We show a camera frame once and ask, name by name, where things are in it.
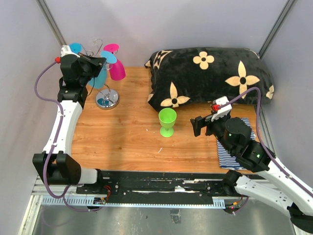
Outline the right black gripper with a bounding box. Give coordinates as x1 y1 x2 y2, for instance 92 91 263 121
190 110 235 154

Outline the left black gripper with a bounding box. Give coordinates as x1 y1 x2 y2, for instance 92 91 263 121
78 52 107 85

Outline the light blue wine glass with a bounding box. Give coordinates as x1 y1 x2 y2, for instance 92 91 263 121
88 50 117 89

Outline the green wine glass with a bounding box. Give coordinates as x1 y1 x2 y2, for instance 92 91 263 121
158 108 177 138

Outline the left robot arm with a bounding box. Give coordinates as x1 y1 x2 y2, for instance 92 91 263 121
32 53 106 198

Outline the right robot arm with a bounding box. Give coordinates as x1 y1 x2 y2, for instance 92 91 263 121
190 115 313 233

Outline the dark blue wine glass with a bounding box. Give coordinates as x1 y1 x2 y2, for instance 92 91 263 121
69 43 82 54

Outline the pink wine glass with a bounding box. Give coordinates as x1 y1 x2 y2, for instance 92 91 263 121
103 43 126 81

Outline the chrome wine glass rack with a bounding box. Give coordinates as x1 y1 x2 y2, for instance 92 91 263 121
83 46 120 110

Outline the blue striped cloth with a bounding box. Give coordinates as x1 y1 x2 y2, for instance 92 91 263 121
216 117 257 170

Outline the black floral pillow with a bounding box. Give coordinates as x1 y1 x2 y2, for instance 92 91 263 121
145 47 274 111

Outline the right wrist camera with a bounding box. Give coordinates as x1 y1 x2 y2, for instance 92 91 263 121
211 96 232 122

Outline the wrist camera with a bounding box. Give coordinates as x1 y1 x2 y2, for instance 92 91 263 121
211 96 232 122
54 45 80 64

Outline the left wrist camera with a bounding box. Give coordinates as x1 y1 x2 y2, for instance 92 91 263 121
54 45 80 64

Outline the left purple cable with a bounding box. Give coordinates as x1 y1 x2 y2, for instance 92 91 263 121
34 60 105 212

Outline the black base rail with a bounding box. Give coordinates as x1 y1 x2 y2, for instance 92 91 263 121
76 171 241 207

